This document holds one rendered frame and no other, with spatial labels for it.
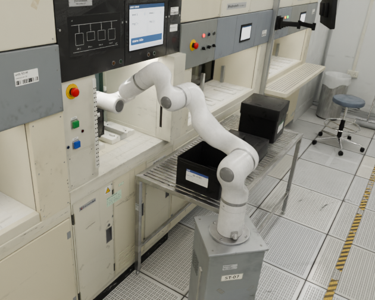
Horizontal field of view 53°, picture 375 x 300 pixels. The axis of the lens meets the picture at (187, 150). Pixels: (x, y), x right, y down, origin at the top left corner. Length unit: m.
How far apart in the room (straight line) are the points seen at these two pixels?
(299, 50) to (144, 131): 2.95
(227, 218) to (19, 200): 0.95
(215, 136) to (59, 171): 0.71
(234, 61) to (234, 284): 2.28
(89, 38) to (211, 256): 1.06
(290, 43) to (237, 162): 3.58
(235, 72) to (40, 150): 2.36
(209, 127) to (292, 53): 3.50
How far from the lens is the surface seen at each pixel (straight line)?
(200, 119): 1.59
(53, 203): 1.82
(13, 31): 1.49
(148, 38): 2.03
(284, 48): 5.02
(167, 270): 2.69
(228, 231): 1.74
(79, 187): 1.90
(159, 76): 1.66
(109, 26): 1.80
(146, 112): 2.39
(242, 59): 3.58
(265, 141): 2.52
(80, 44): 1.69
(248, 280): 1.88
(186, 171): 2.04
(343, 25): 6.00
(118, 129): 2.43
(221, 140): 1.60
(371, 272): 3.10
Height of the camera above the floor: 1.88
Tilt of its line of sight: 26 degrees down
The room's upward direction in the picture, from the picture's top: 4 degrees clockwise
